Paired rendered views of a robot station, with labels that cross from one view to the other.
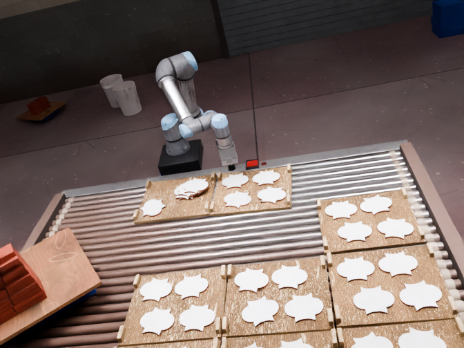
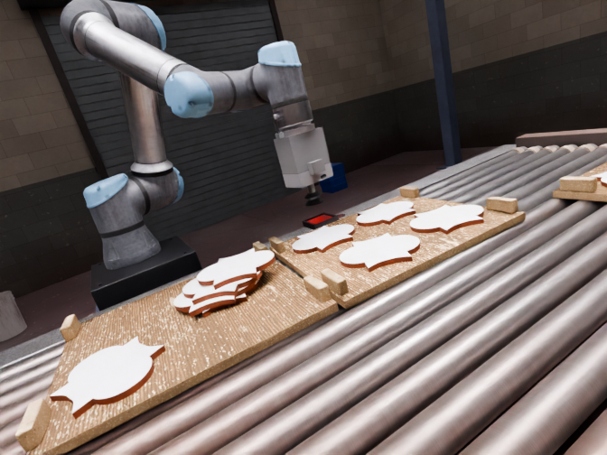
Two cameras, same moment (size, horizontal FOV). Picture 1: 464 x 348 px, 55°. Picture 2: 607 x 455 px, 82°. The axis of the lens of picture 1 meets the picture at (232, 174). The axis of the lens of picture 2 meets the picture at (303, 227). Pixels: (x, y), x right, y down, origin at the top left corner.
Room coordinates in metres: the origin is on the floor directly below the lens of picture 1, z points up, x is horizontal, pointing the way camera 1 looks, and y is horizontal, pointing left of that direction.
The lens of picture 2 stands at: (1.44, 0.45, 1.21)
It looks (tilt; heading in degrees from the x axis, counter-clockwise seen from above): 17 degrees down; 325
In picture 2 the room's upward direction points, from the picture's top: 15 degrees counter-clockwise
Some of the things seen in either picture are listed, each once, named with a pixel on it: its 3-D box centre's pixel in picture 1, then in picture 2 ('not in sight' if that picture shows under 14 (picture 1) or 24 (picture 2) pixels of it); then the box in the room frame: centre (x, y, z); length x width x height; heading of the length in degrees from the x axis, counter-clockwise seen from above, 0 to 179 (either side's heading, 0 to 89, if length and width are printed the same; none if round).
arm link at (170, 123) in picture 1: (172, 126); (115, 201); (2.52, 0.28, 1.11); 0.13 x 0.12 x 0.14; 107
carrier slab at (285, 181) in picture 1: (253, 190); (382, 235); (1.92, -0.08, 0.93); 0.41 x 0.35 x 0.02; 75
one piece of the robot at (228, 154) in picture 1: (227, 153); (304, 154); (2.01, 0.00, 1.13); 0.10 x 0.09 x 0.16; 175
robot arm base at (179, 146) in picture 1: (176, 142); (127, 241); (2.52, 0.29, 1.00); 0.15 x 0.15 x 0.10
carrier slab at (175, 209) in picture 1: (177, 197); (188, 320); (2.03, 0.32, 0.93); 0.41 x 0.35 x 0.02; 77
